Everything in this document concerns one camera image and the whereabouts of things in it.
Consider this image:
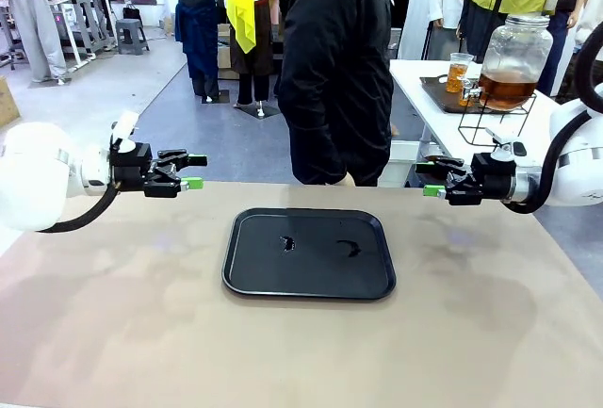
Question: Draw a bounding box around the large cardboard box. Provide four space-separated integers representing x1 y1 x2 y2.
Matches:
0 76 22 129

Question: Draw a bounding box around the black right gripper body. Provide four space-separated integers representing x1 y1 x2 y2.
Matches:
470 153 517 202

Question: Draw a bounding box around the glass drink dispenser jar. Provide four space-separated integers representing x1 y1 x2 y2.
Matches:
460 14 555 113

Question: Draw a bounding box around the white frame desk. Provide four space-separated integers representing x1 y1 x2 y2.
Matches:
44 0 119 70

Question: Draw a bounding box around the black wire dispenser stand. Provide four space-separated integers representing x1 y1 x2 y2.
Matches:
457 90 539 148

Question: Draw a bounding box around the grey plastic stool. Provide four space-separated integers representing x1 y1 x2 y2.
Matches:
115 18 151 56

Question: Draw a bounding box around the black plastic tray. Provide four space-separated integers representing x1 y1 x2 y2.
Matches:
220 206 397 303

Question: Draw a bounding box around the person in black jacket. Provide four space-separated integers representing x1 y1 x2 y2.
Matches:
275 0 395 188

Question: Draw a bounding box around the dark brown tray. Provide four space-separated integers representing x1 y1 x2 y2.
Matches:
418 75 496 115

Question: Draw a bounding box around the mannequin with yellow scarf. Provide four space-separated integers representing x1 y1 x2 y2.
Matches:
220 0 296 120

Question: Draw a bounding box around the person's right hand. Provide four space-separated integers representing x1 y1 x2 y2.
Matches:
324 171 355 188

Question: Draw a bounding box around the white plastic bin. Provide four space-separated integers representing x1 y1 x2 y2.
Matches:
388 139 426 188

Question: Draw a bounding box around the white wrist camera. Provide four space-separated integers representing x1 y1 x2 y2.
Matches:
484 127 529 162
110 110 140 153

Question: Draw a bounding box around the tall clear iced cup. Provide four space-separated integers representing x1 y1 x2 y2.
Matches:
448 52 474 94

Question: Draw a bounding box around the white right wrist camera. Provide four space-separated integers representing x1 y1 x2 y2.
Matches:
484 127 529 162

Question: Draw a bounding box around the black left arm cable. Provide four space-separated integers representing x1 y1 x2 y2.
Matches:
40 181 119 234

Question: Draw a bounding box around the mannequin with navy skirt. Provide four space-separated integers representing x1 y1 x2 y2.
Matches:
164 0 222 104

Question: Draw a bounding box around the person in camouflage trousers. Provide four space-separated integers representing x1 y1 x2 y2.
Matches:
555 0 603 98

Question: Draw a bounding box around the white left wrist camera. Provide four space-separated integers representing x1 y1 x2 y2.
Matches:
110 110 140 153

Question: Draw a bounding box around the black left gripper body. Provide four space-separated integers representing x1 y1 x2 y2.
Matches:
109 142 155 191

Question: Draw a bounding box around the person in grey trousers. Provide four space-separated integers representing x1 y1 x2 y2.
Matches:
0 0 70 84

